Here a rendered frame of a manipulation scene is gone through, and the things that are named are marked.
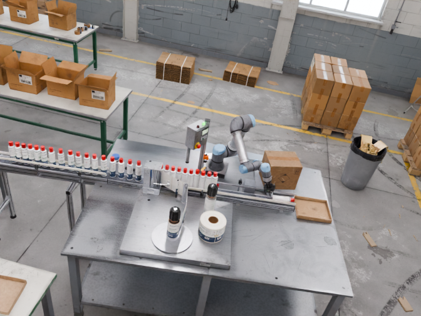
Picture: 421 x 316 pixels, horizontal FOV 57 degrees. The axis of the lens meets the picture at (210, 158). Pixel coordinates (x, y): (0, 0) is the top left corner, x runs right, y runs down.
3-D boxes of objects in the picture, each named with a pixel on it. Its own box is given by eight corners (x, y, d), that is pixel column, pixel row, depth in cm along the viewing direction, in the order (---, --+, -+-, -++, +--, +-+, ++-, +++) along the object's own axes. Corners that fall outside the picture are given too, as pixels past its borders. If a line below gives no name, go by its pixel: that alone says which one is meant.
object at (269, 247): (60, 255, 273) (60, 253, 272) (116, 140, 395) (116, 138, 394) (352, 298, 278) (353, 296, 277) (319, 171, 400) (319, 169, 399)
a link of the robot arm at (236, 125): (228, 116, 321) (245, 172, 315) (240, 114, 326) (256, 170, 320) (223, 120, 331) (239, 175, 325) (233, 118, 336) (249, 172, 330)
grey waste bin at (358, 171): (337, 188, 515) (354, 150, 479) (336, 170, 550) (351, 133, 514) (370, 196, 511) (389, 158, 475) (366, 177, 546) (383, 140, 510)
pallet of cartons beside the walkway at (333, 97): (351, 140, 624) (372, 89, 572) (300, 129, 629) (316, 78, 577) (344, 106, 721) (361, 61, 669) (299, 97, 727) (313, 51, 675)
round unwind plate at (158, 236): (147, 250, 278) (147, 249, 277) (155, 220, 303) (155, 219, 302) (190, 256, 279) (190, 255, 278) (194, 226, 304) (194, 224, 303)
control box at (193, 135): (184, 145, 320) (187, 125, 309) (198, 138, 331) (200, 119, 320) (193, 150, 315) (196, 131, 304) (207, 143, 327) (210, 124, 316)
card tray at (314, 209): (296, 218, 334) (297, 215, 332) (293, 198, 356) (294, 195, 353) (331, 223, 335) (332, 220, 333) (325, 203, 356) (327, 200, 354)
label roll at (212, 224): (227, 241, 296) (230, 227, 287) (202, 244, 289) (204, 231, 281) (218, 222, 311) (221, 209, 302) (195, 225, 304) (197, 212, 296)
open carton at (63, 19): (42, 27, 621) (39, 4, 600) (57, 21, 656) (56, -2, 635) (66, 33, 616) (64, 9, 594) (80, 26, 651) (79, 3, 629)
